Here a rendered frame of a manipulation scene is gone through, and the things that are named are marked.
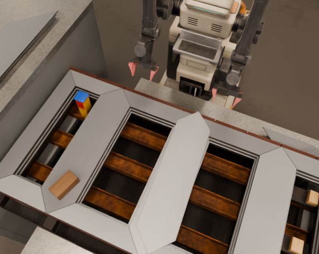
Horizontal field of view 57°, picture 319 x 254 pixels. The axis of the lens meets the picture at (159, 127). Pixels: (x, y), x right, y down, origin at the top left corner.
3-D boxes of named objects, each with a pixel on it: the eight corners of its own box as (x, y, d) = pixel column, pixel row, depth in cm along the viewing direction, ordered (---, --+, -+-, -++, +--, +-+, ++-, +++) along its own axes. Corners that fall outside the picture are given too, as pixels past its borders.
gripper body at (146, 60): (151, 69, 141) (153, 54, 137) (132, 63, 143) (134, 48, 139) (155, 64, 147) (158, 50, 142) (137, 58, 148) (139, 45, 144)
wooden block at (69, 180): (60, 200, 130) (57, 197, 126) (51, 192, 132) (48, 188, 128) (80, 181, 135) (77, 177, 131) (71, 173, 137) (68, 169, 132)
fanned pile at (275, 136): (325, 173, 160) (329, 171, 156) (255, 147, 166) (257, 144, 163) (328, 154, 165) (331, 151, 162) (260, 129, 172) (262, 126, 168)
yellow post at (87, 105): (89, 121, 172) (83, 103, 155) (82, 118, 173) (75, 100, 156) (94, 114, 174) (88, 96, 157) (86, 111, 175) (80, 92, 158)
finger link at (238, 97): (236, 112, 139) (243, 95, 134) (221, 107, 140) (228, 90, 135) (237, 106, 144) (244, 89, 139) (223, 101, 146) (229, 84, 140)
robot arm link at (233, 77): (252, 54, 128) (233, 48, 129) (251, 62, 119) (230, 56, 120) (243, 78, 135) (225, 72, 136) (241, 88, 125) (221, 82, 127)
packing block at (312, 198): (315, 207, 141) (319, 205, 137) (305, 203, 142) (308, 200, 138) (317, 195, 144) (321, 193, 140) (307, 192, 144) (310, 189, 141)
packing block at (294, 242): (298, 255, 130) (302, 254, 127) (286, 250, 131) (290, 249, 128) (300, 242, 133) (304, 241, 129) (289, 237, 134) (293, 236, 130)
